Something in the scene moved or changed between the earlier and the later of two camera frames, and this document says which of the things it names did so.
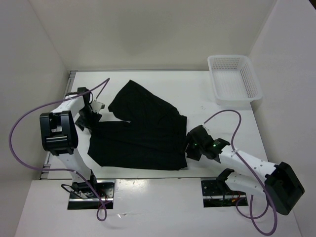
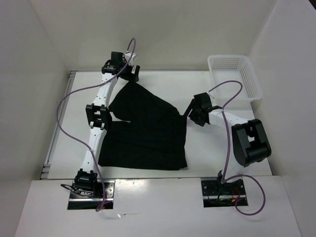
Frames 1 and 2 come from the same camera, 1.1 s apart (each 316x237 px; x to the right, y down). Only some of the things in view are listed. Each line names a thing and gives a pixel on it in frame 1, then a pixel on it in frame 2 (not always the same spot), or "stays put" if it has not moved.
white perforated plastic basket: x=234 y=82 stays put
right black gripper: x=190 y=153 → x=192 y=115
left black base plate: x=83 y=196 stays put
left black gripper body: x=87 y=115 → x=126 y=73
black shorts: x=154 y=139 stays put
